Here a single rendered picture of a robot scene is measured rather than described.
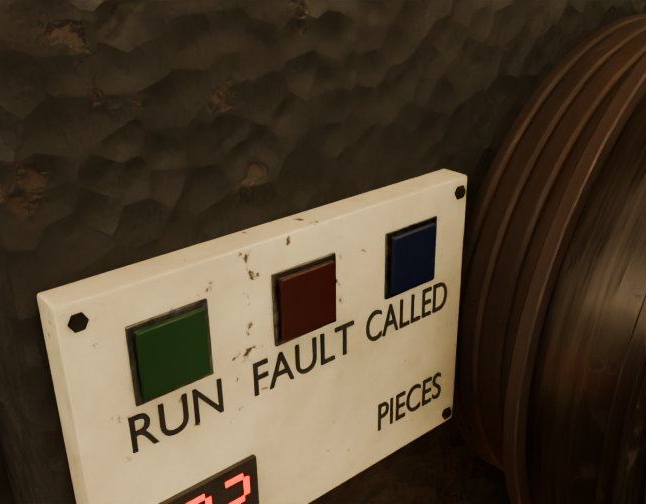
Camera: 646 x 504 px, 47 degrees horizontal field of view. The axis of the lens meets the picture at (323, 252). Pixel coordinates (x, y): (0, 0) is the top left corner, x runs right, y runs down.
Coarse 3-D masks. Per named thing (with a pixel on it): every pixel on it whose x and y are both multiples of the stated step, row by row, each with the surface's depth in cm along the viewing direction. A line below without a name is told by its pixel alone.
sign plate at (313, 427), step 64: (384, 192) 43; (448, 192) 45; (192, 256) 35; (256, 256) 37; (320, 256) 39; (384, 256) 43; (448, 256) 47; (64, 320) 31; (128, 320) 33; (256, 320) 38; (384, 320) 44; (448, 320) 49; (64, 384) 32; (128, 384) 34; (192, 384) 36; (256, 384) 39; (320, 384) 42; (384, 384) 46; (448, 384) 51; (128, 448) 35; (192, 448) 38; (256, 448) 41; (320, 448) 44; (384, 448) 48
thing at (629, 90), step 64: (576, 64) 51; (640, 64) 43; (512, 128) 50; (576, 128) 47; (512, 192) 48; (576, 192) 42; (512, 256) 48; (512, 320) 48; (512, 384) 44; (512, 448) 46
